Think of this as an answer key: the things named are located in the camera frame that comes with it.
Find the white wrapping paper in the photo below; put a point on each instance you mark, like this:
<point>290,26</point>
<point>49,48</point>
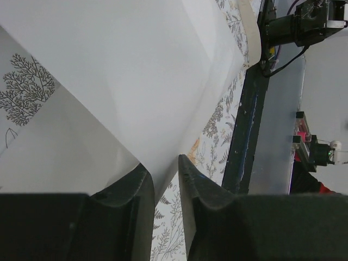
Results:
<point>139,80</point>

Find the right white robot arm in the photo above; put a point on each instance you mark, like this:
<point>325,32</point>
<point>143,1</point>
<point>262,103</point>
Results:
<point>311,23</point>

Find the cream ribbon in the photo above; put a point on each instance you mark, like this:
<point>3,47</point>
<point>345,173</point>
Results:
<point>252,33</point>

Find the floral tablecloth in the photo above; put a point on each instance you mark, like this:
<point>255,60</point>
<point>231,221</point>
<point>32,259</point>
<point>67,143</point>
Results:
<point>209,153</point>

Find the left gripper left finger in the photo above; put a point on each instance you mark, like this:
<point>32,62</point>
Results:
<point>113,224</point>

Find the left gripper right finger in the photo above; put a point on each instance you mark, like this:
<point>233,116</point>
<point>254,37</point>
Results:
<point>219,225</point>

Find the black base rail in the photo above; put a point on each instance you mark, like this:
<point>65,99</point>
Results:
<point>240,160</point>

